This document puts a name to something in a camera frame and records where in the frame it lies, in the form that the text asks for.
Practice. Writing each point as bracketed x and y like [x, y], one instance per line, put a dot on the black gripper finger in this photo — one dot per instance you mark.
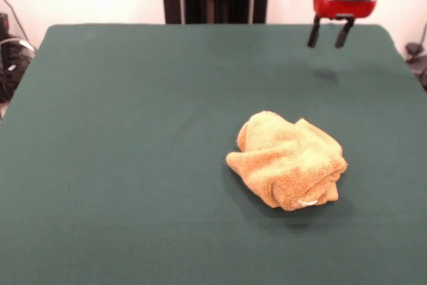
[314, 34]
[343, 36]

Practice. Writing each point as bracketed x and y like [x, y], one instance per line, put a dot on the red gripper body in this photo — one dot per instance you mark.
[343, 8]

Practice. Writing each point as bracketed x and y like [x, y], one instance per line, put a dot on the orange terry towel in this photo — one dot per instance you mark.
[287, 161]

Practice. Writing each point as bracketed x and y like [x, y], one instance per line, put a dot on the small black adapter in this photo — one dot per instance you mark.
[413, 49]

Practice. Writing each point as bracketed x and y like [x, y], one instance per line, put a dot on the dark green table cloth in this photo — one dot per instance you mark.
[133, 131]

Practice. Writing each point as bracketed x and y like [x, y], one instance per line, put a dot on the black device with red light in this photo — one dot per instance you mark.
[3, 24]

